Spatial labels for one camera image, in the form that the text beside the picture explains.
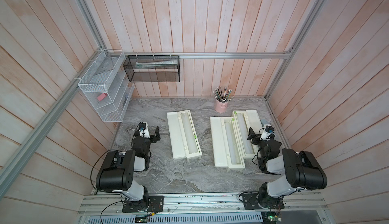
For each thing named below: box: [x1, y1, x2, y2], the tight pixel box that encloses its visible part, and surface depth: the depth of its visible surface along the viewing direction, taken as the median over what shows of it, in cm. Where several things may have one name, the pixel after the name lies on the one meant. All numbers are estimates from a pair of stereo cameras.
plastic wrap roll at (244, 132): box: [236, 113, 255, 155], surface depth 94 cm
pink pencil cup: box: [214, 99, 229, 113], surface depth 109 cm
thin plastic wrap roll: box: [180, 112, 199, 155], surface depth 93 cm
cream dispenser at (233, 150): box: [220, 117, 246, 172], surface depth 90 cm
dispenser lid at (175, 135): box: [166, 111, 186, 160], surface depth 92 cm
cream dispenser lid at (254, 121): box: [246, 109, 263, 135], surface depth 100 cm
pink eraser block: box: [96, 92, 108, 102], surface depth 84 cm
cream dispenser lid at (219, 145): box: [210, 116, 228, 168], surface depth 87 cm
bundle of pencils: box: [213, 86, 235, 103], surface depth 109 cm
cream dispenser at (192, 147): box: [177, 109, 203, 162], surface depth 92 cm
